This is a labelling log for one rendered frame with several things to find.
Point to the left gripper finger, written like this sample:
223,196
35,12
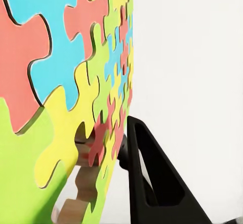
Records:
176,203

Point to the jigsaw puzzle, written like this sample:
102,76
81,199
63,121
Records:
66,86

